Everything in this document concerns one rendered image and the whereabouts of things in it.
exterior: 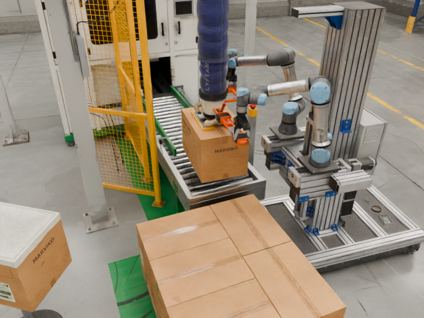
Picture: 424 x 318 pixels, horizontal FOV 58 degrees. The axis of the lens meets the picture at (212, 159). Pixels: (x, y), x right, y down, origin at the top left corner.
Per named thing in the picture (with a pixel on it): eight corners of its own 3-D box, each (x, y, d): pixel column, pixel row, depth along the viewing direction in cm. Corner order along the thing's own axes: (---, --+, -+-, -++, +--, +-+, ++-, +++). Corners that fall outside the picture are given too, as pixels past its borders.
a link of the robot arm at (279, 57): (282, 68, 283) (228, 70, 311) (289, 64, 291) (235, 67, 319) (281, 52, 278) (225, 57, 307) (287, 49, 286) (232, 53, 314)
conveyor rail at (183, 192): (129, 108, 499) (127, 94, 489) (133, 108, 500) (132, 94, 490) (188, 216, 317) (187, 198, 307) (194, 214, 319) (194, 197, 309)
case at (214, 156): (182, 147, 357) (180, 108, 336) (223, 141, 368) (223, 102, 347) (201, 183, 309) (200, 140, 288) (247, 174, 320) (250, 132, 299)
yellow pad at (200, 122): (190, 113, 327) (190, 108, 325) (202, 111, 330) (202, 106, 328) (202, 131, 300) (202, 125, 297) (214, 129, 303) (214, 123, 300)
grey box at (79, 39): (80, 69, 307) (73, 31, 291) (87, 69, 309) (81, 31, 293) (83, 77, 291) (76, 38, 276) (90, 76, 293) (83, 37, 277)
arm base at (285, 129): (291, 125, 319) (293, 115, 313) (300, 134, 306) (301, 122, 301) (275, 128, 315) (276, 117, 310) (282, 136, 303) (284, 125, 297)
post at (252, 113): (243, 193, 412) (248, 107, 359) (248, 191, 414) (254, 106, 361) (246, 196, 406) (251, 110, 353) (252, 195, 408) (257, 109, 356)
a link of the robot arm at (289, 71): (287, 117, 312) (272, 51, 294) (294, 111, 323) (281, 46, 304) (301, 116, 305) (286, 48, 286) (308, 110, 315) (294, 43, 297)
